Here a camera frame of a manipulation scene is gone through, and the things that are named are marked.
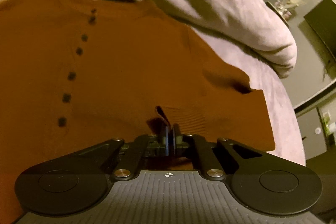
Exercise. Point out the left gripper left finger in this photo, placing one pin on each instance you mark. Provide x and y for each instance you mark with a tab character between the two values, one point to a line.
78	181

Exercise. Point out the black bedside table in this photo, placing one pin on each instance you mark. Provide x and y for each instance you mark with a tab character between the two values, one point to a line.
273	8

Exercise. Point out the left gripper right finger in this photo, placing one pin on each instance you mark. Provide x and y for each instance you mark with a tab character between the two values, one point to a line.
260	181

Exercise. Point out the lilac bed sheet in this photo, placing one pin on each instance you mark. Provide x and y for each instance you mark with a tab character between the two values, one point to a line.
275	108

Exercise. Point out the dark wall television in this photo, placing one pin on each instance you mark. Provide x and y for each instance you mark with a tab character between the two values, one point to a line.
322	19

